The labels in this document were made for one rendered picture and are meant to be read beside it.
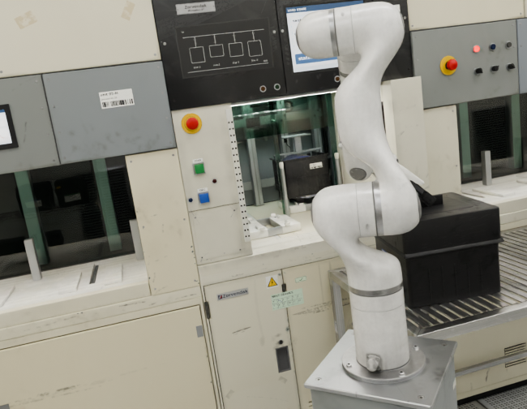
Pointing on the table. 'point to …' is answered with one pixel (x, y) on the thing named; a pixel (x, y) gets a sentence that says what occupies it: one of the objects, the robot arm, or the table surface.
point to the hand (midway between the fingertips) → (426, 198)
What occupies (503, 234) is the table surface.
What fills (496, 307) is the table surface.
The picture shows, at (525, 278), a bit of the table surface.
